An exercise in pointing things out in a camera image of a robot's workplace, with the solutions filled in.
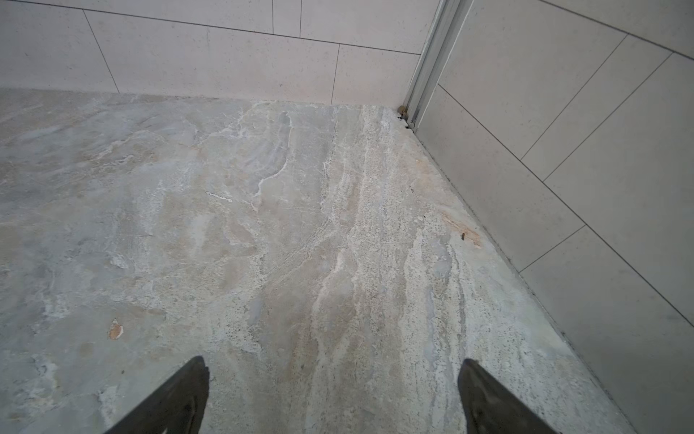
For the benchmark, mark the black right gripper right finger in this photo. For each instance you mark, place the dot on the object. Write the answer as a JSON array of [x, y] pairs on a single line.
[[490, 407]]

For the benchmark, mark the aluminium corner post right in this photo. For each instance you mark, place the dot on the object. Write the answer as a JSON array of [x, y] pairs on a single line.
[[444, 31]]

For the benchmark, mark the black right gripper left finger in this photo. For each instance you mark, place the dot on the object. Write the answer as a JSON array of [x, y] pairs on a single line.
[[177, 406]]

